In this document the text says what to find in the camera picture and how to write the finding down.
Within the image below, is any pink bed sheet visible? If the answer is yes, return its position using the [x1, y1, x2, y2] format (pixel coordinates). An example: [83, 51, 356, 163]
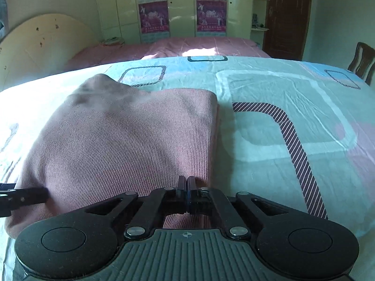
[64, 37, 271, 71]

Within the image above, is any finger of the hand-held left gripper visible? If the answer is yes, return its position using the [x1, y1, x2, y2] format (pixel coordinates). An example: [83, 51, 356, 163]
[0, 183, 50, 218]

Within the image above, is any teal patterned blanket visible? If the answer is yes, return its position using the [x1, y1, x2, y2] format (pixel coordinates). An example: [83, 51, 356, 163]
[0, 54, 375, 281]

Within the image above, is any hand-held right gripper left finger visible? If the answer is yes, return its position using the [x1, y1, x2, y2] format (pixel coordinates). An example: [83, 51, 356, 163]
[85, 176, 188, 241]

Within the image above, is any brown wooden chair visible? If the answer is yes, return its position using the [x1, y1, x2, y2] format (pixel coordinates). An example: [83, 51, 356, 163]
[347, 41, 375, 86]

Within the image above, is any pale green wardrobe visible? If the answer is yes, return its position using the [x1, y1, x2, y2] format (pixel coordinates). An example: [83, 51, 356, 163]
[94, 0, 254, 44]

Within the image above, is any brown wooden door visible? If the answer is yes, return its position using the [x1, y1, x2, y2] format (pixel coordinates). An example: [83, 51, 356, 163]
[262, 0, 313, 61]

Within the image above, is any cream curved headboard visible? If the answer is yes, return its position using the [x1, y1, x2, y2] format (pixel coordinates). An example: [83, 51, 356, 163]
[0, 13, 102, 92]

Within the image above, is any pink ribbed sweater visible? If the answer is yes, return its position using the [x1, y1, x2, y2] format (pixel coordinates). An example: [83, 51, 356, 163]
[4, 74, 220, 239]

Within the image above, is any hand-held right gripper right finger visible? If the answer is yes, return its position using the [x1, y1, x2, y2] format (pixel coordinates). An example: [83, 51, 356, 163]
[187, 176, 291, 240]

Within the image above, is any white corner shelf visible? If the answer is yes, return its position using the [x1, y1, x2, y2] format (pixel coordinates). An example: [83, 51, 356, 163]
[251, 0, 270, 33]

